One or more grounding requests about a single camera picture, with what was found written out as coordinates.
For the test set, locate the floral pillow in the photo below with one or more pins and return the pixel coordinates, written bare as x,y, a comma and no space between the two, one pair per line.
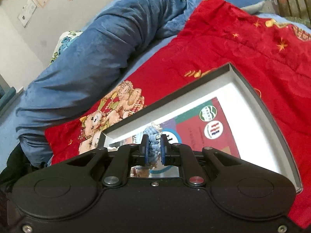
64,43

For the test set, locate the dark cloth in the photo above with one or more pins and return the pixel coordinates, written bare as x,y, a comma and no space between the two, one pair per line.
14,165

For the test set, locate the colourful picture book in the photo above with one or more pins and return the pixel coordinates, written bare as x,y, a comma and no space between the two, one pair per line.
194,131

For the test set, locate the black cardboard box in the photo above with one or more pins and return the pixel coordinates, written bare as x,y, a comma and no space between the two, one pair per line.
274,116

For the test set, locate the white framed wall certificate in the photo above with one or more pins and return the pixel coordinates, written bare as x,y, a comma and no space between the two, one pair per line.
27,12

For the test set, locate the light blue bedsheet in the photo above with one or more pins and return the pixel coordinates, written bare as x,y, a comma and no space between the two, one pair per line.
279,18

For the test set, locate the blue plush blanket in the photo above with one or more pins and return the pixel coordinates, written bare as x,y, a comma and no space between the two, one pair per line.
97,53

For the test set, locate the red printed blanket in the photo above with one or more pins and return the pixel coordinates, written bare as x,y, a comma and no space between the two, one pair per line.
230,36

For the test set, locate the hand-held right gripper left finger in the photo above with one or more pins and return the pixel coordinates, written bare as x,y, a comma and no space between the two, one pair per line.
146,151

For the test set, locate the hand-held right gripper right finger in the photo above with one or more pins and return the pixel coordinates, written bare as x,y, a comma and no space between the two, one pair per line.
163,153

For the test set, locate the blue crocheted scrunchie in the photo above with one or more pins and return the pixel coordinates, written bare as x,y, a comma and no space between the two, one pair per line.
153,139

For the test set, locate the teal furniture edge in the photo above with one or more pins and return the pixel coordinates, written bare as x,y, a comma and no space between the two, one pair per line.
8,97

